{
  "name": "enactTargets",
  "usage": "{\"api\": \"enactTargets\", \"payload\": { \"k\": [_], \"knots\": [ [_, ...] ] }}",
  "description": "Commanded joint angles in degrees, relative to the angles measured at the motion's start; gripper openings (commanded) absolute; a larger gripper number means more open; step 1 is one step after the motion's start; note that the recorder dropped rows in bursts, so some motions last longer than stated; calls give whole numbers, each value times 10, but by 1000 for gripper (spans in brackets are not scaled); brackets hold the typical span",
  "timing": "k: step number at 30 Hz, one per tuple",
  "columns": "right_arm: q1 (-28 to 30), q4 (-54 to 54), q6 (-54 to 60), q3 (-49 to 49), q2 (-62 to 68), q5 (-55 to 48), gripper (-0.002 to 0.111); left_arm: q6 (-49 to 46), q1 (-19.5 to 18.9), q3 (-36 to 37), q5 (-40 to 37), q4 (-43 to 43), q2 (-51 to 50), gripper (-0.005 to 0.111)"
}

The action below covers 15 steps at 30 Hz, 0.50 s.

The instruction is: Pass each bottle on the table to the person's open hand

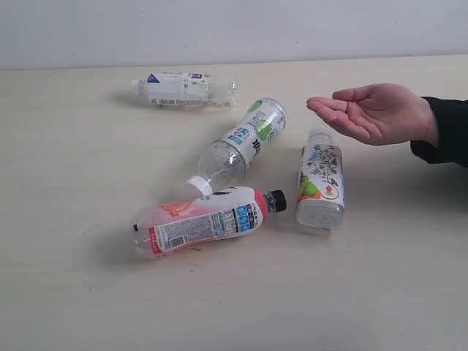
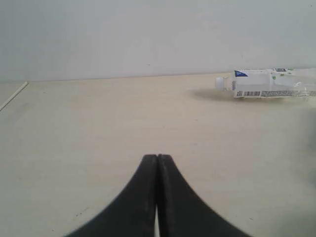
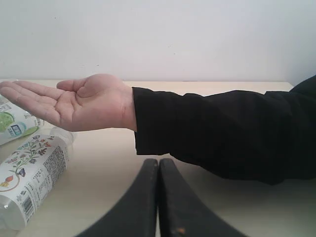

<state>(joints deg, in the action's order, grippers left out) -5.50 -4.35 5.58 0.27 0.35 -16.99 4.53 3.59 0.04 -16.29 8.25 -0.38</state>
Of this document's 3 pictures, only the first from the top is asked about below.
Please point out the person's open bare hand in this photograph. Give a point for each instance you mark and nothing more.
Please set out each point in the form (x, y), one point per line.
(378, 115)

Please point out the square bottle floral label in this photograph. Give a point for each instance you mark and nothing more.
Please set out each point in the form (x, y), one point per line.
(320, 200)

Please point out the clear bottle green white label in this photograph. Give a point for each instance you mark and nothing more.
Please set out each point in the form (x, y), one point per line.
(225, 162)

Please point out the pink label bottle black cap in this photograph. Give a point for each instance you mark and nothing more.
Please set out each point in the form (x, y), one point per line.
(229, 213)

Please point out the clear bottle blue white label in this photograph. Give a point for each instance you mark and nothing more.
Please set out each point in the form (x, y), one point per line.
(187, 89)

